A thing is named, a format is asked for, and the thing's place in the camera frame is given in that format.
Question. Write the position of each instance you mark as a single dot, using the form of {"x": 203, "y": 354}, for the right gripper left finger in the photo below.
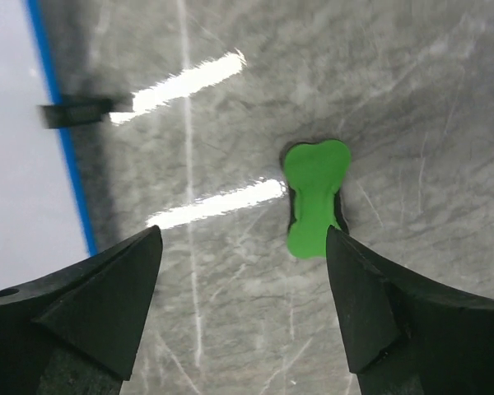
{"x": 78, "y": 330}

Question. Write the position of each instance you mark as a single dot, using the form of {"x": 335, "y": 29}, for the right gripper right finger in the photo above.
{"x": 404, "y": 333}

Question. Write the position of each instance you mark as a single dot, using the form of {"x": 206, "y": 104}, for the blue framed whiteboard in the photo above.
{"x": 44, "y": 223}

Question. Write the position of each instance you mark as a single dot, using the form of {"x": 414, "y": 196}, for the green whiteboard eraser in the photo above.
{"x": 314, "y": 174}

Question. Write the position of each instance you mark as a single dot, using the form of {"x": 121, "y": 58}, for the metal wire whiteboard stand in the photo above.
{"x": 80, "y": 110}

